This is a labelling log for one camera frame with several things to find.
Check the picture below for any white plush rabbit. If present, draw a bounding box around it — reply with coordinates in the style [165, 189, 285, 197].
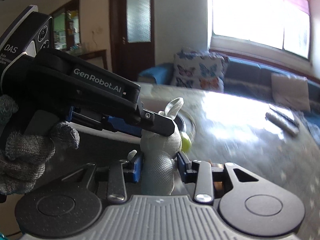
[127, 97, 185, 196]

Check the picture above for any green round toy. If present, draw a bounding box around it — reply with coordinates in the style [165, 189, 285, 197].
[180, 132, 192, 153]

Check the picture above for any grey knit gloved hand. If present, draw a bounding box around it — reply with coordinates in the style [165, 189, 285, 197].
[1, 95, 80, 196]

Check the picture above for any grey cardboard box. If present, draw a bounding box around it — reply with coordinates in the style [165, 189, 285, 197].
[43, 123, 140, 180]

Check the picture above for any dark wooden cabinet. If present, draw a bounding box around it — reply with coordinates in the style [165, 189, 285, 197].
[51, 0, 108, 69]

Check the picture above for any butterfly print pillow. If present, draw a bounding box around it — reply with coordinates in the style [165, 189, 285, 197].
[170, 51, 229, 93]

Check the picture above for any grey quilted table cover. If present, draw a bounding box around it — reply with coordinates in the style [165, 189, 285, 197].
[140, 83, 319, 239]

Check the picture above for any white remote control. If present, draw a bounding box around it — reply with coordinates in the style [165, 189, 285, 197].
[265, 112, 299, 137]

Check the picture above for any black remote control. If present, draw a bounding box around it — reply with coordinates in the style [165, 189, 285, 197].
[269, 105, 299, 127]

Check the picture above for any dark wooden door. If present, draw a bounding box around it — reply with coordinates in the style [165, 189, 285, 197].
[109, 0, 155, 81]

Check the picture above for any plain white pillow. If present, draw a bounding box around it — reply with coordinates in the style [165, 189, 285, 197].
[271, 73, 311, 112]

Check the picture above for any window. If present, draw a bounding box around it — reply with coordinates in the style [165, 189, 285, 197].
[212, 0, 311, 59]

